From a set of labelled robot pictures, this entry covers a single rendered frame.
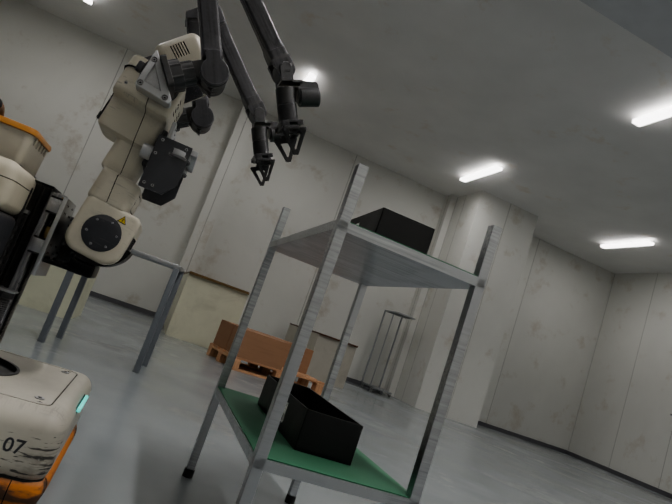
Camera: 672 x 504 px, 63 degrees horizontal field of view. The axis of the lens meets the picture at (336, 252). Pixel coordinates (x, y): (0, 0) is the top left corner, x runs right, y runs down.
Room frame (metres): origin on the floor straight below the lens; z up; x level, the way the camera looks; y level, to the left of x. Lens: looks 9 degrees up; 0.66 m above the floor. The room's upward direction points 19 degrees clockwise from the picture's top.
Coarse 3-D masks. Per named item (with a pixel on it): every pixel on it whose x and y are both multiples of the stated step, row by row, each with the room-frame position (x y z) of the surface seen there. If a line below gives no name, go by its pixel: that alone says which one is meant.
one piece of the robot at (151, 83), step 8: (152, 56) 1.39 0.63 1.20; (152, 64) 1.39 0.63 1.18; (160, 64) 1.39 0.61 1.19; (144, 72) 1.39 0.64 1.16; (152, 72) 1.40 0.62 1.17; (160, 72) 1.40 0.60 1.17; (136, 80) 1.39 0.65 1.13; (144, 80) 1.39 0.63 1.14; (152, 80) 1.40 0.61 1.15; (160, 80) 1.40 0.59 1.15; (136, 88) 1.42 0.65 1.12; (144, 88) 1.39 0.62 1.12; (152, 88) 1.40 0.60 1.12; (160, 88) 1.40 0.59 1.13; (152, 96) 1.41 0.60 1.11; (160, 96) 1.40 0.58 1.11; (168, 96) 1.41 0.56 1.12; (160, 104) 1.45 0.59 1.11; (168, 104) 1.42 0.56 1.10
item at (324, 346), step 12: (288, 336) 10.36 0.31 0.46; (312, 336) 8.93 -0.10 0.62; (324, 336) 8.67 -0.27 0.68; (312, 348) 8.72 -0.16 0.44; (324, 348) 8.69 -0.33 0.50; (336, 348) 8.74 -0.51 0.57; (348, 348) 8.79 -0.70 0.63; (312, 360) 8.65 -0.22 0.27; (324, 360) 8.71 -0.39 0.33; (348, 360) 8.81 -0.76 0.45; (312, 372) 8.67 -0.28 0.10; (324, 372) 8.72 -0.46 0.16; (336, 384) 8.79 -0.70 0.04
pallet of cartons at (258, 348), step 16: (224, 320) 6.79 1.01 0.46; (224, 336) 6.65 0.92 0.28; (256, 336) 6.25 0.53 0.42; (272, 336) 7.04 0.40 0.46; (208, 352) 6.82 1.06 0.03; (224, 352) 6.42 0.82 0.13; (240, 352) 6.19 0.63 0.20; (256, 352) 6.28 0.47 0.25; (272, 352) 6.37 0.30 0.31; (288, 352) 6.95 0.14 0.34; (304, 352) 7.05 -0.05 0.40; (256, 368) 7.11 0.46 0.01; (272, 368) 6.40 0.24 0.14; (304, 368) 7.09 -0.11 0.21; (304, 384) 7.05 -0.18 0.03; (320, 384) 6.74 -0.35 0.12
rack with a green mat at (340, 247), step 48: (288, 240) 1.85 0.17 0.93; (336, 240) 1.34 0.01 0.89; (384, 240) 1.37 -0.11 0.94; (480, 288) 1.45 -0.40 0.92; (240, 336) 2.17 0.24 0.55; (288, 384) 1.34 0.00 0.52; (240, 432) 1.55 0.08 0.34; (432, 432) 1.45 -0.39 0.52; (336, 480) 1.39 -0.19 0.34; (384, 480) 1.55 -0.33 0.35
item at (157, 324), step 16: (144, 256) 3.92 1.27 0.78; (176, 272) 3.95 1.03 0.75; (64, 288) 3.85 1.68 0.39; (80, 288) 4.26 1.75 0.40; (176, 288) 4.36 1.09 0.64; (160, 304) 3.95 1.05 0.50; (48, 320) 3.85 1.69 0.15; (64, 320) 4.26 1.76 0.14; (160, 320) 4.36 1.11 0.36; (144, 352) 3.95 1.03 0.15
